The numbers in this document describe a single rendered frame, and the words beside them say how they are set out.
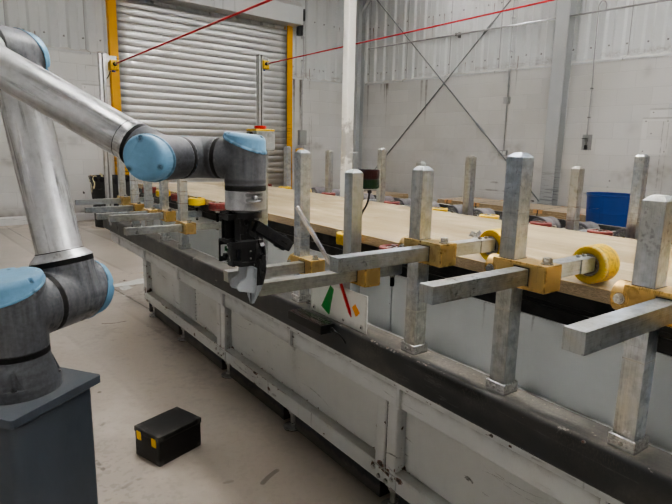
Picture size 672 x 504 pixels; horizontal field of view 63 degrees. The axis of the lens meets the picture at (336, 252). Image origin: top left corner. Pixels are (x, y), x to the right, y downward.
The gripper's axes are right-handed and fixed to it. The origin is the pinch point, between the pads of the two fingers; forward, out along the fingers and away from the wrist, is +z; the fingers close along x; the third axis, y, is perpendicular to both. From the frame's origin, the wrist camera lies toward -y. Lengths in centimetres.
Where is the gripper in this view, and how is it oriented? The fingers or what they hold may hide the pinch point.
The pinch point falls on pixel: (255, 297)
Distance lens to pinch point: 127.3
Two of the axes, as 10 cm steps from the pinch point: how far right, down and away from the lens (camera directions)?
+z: -0.2, 9.8, 1.9
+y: -8.1, 0.9, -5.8
